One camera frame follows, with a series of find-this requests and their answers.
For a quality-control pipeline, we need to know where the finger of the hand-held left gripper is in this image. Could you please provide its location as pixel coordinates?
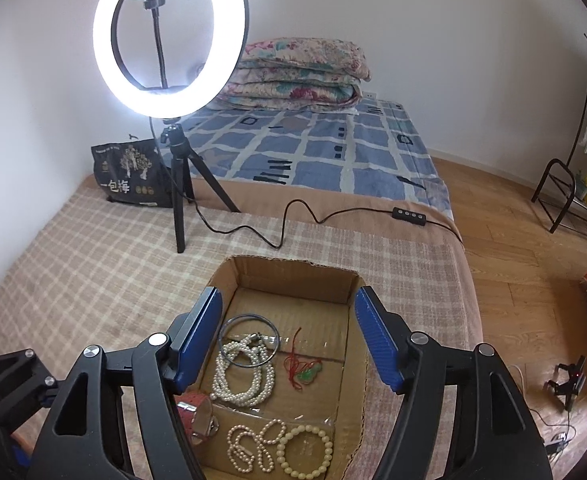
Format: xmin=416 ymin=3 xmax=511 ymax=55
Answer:
xmin=0 ymin=349 xmax=60 ymax=431

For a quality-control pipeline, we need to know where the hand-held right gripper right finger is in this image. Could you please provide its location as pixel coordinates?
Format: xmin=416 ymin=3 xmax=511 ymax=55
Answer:
xmin=353 ymin=285 xmax=554 ymax=480

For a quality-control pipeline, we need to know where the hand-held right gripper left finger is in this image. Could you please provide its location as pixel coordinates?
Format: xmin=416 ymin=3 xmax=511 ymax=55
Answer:
xmin=11 ymin=285 xmax=224 ymax=480

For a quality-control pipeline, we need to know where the thin black bangle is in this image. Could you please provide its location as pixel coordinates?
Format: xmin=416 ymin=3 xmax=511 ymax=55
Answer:
xmin=220 ymin=313 xmax=280 ymax=372

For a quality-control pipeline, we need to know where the long multi-strand pearl necklace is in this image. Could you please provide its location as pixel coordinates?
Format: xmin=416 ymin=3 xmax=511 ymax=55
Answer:
xmin=212 ymin=334 xmax=277 ymax=407

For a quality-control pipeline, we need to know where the green pendant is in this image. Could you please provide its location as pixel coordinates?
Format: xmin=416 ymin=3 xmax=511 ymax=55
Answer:
xmin=282 ymin=326 xmax=327 ymax=392

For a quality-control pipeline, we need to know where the cardboard box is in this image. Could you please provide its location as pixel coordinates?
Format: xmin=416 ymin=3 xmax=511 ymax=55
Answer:
xmin=191 ymin=255 xmax=369 ymax=480

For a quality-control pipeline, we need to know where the pale jade bead bracelet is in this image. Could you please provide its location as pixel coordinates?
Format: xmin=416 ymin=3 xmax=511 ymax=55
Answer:
xmin=277 ymin=424 xmax=335 ymax=477

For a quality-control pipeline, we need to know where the small pearl necklace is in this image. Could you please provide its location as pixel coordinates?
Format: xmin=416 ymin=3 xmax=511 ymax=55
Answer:
xmin=227 ymin=420 xmax=288 ymax=476

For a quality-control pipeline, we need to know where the beige plaid blanket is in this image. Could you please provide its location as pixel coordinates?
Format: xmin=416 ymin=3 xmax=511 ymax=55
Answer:
xmin=0 ymin=172 xmax=485 ymax=480

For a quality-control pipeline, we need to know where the black printed snack bag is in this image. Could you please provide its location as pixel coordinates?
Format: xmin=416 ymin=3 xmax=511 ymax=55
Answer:
xmin=91 ymin=139 xmax=177 ymax=209

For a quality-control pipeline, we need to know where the blue checked bed sheet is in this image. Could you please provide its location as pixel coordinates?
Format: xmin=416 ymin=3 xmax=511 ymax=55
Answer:
xmin=158 ymin=100 xmax=454 ymax=221

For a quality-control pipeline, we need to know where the black metal rack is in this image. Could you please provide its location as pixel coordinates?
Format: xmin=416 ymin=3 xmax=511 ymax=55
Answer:
xmin=531 ymin=158 xmax=587 ymax=248

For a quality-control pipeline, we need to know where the folded floral quilt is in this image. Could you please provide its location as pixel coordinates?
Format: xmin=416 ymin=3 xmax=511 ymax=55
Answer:
xmin=212 ymin=36 xmax=371 ymax=111

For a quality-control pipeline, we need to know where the black cable with controller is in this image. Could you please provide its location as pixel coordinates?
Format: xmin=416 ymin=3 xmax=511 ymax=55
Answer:
xmin=148 ymin=119 xmax=464 ymax=251

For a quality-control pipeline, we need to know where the bundle of floor cables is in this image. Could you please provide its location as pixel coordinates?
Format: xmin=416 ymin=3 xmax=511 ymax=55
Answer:
xmin=516 ymin=365 xmax=579 ymax=461

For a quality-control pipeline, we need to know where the round ring light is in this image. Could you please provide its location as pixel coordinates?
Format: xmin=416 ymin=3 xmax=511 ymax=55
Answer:
xmin=92 ymin=0 xmax=251 ymax=122

